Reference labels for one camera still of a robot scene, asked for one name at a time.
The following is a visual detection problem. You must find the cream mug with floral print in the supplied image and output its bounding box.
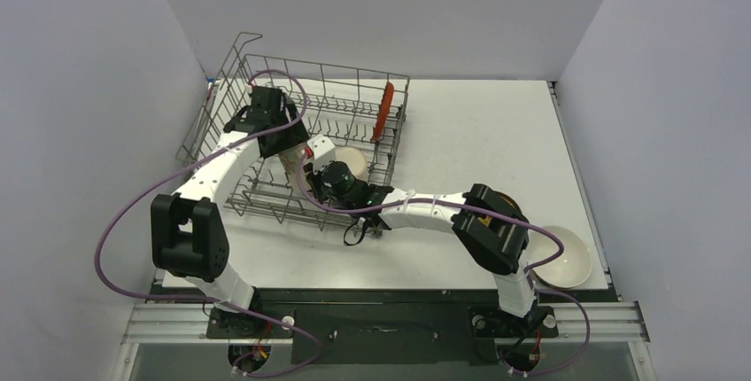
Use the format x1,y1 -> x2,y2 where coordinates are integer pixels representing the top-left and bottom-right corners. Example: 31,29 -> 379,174
335,146 -> 369,182

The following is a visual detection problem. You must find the red plastic plate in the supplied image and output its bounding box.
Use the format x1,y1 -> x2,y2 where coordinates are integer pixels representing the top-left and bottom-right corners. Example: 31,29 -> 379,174
370,82 -> 395,143

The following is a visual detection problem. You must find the cream mug with dragon print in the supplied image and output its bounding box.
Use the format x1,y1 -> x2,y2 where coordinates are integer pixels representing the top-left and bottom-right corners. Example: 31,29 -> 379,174
278,148 -> 303,191

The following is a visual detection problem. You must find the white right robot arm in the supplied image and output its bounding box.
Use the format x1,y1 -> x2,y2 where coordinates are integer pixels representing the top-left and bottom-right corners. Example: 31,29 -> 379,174
304,161 -> 536,334

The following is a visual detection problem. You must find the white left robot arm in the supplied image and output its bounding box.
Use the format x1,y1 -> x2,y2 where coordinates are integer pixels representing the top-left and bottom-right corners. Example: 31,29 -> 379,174
151,86 -> 309,337

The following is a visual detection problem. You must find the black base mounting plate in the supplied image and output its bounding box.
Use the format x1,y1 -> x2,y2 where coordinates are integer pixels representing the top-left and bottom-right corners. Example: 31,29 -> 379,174
206,287 -> 559,366

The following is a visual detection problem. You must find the yellow patterned plate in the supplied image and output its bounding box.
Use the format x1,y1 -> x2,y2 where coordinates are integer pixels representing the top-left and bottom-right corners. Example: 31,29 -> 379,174
496,190 -> 523,214

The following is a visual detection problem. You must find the white bowl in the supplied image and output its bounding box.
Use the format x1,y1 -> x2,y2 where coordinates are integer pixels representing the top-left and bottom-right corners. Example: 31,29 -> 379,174
528,226 -> 592,289

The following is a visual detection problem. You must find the grey wire dish rack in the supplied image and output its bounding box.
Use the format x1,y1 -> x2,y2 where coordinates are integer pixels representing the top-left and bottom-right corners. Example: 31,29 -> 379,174
175,32 -> 410,229

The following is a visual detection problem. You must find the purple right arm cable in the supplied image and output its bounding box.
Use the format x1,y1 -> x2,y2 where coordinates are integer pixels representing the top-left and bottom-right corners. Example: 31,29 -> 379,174
295,146 -> 592,377

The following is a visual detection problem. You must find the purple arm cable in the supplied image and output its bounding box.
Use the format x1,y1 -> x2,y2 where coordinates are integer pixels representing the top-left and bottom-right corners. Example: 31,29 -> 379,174
295,146 -> 592,377
93,69 -> 324,347

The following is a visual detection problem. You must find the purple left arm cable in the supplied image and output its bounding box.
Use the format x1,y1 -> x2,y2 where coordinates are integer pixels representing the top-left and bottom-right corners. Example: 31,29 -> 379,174
93,69 -> 324,347

